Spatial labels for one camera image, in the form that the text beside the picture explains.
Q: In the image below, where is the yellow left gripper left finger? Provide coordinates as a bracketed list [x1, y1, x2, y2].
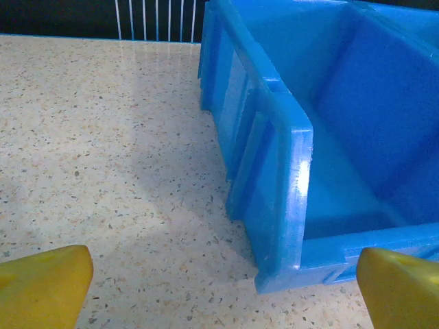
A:
[0, 245, 94, 329]

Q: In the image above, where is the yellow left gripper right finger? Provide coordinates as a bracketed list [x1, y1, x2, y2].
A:
[356, 247, 439, 329]

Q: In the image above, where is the blue plastic storage bin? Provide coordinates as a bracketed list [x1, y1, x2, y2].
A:
[198, 0, 439, 295]
[356, 0, 439, 47]

